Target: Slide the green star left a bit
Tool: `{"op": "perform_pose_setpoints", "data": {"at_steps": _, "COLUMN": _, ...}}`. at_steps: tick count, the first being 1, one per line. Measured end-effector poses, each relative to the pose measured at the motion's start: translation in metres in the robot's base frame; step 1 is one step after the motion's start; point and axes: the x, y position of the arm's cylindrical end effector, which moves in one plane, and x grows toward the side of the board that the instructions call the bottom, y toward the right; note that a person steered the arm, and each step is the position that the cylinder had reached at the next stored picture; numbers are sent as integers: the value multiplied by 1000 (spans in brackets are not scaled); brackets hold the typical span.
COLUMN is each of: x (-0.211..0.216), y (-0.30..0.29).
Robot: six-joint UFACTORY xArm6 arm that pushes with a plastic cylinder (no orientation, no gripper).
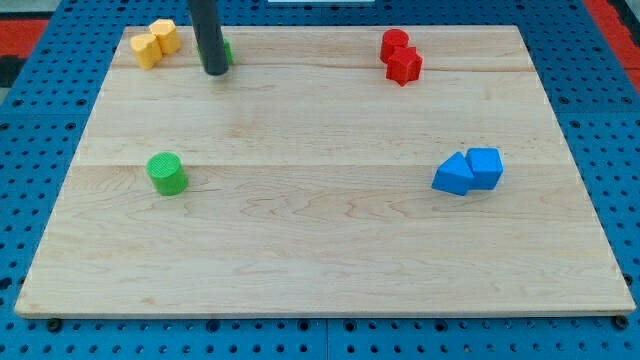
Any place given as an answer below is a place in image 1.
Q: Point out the red star block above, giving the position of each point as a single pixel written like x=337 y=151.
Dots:
x=404 y=65

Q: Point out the yellow hexagon block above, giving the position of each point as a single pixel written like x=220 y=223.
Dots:
x=167 y=35

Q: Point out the blue triangle block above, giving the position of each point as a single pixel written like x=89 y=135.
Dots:
x=453 y=176

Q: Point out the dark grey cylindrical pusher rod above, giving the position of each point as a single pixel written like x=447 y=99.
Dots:
x=208 y=33

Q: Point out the blue cube block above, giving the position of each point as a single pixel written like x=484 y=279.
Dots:
x=486 y=166

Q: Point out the red cylinder block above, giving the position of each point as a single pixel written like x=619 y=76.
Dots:
x=390 y=41

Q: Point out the green star block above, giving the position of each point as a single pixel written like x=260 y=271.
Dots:
x=228 y=51

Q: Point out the light wooden board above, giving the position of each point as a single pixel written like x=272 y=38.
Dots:
x=309 y=188

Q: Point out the green cylinder block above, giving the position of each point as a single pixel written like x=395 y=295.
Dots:
x=167 y=174

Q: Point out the yellow heart block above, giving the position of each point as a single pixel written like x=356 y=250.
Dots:
x=146 y=50

